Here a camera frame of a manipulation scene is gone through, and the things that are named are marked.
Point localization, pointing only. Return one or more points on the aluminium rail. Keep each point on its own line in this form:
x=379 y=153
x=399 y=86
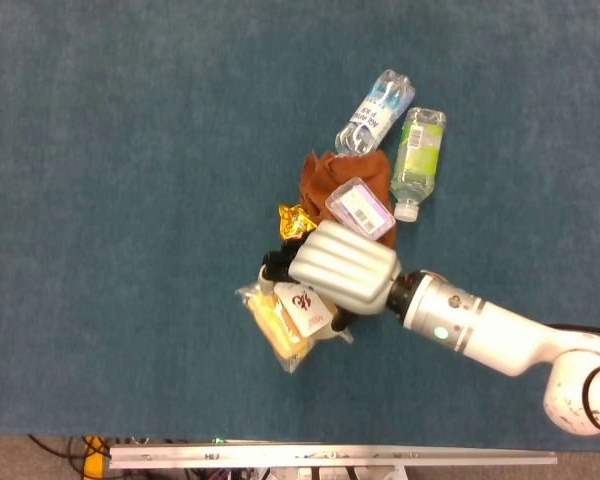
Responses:
x=330 y=456

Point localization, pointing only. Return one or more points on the green-label clear water bottle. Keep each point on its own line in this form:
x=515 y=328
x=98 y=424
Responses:
x=420 y=150

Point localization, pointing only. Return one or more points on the gold foil biscuit packet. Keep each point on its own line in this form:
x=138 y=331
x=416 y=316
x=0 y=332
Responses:
x=295 y=222

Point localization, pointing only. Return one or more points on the brown cloth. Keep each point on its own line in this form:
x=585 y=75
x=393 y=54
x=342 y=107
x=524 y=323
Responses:
x=355 y=170

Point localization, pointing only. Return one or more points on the clear plastic box purple label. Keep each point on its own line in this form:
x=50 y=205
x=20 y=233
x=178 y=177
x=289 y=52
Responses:
x=360 y=207

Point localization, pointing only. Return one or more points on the blue-label clear water bottle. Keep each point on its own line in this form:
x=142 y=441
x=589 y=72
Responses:
x=375 y=115

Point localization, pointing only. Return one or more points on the teal table carpet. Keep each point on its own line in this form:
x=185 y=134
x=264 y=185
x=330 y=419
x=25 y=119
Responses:
x=105 y=200

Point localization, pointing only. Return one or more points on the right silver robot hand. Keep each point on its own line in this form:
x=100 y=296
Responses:
x=345 y=270

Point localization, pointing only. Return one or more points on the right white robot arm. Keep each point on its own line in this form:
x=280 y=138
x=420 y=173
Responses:
x=505 y=330

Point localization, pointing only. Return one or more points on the bagged bread with white label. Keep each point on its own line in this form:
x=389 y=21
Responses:
x=285 y=330

